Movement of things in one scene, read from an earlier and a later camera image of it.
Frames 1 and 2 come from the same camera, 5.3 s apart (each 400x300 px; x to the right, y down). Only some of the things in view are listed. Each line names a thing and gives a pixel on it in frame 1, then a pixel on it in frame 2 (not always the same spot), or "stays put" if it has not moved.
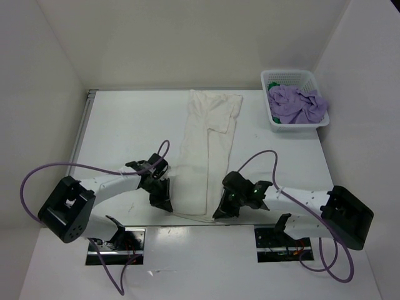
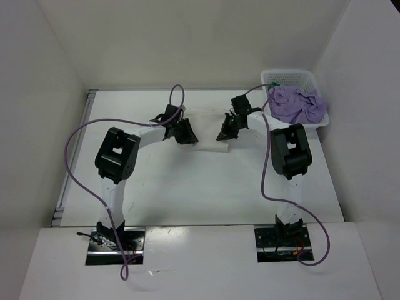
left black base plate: (130, 244) stays put
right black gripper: (224, 210) -> (226, 133)
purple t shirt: (289, 105) stays put
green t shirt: (272, 84) stays put
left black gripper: (162, 201) -> (189, 136)
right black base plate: (272, 247) stays put
